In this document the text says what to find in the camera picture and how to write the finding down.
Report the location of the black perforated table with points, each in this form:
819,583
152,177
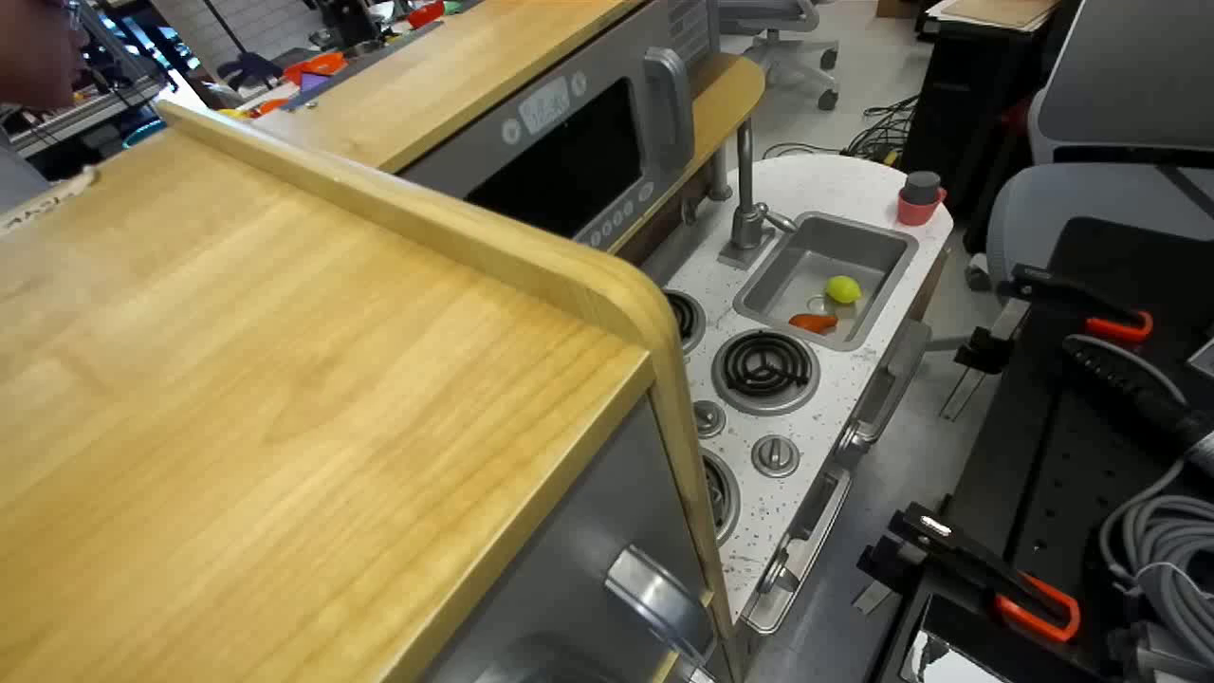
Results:
1075,481

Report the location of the yellow toy lemon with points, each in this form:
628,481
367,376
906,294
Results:
845,294

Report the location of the black orange bar clamp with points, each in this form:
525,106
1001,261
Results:
987,573
1075,305

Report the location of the grey wheeled office chair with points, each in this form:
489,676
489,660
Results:
791,39

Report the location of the person head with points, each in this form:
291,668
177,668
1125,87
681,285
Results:
33,50

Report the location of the grey toy faucet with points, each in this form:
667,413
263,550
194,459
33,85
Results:
745,223

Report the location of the grey toy microwave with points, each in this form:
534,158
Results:
571,152

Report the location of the white speckled toy countertop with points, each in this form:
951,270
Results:
838,192

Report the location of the wooden toy kitchen cabinet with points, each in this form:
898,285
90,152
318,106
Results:
280,380

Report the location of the black toy stove burner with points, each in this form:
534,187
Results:
764,368
719,495
686,319

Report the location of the large grey stove knob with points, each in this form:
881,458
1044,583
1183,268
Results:
776,458

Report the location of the red emergency stop button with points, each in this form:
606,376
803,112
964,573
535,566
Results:
919,199

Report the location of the orange toy vegetable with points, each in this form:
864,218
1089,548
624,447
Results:
814,324

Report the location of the orange tool on bench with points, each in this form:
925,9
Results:
318,67

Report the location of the small grey stove knob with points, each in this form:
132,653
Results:
710,420

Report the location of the grey metal toy sink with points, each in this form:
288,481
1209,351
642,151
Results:
809,261

